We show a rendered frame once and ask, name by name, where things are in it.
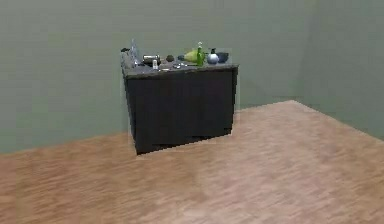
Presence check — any black kitchen cabinet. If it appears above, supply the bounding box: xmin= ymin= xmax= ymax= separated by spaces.
xmin=120 ymin=49 xmax=240 ymax=156

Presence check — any yellow-green fruit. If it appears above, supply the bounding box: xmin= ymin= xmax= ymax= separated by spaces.
xmin=183 ymin=49 xmax=199 ymax=64

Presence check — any green bottle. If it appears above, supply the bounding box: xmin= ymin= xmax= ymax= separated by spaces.
xmin=196 ymin=41 xmax=205 ymax=67

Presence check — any white round soap dispenser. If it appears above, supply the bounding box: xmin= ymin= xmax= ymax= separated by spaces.
xmin=206 ymin=47 xmax=220 ymax=66

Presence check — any dark blue bowl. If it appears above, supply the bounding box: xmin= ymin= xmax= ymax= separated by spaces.
xmin=215 ymin=51 xmax=230 ymax=64

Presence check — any silver metal pot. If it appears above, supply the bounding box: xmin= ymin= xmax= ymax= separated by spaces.
xmin=142 ymin=54 xmax=162 ymax=67

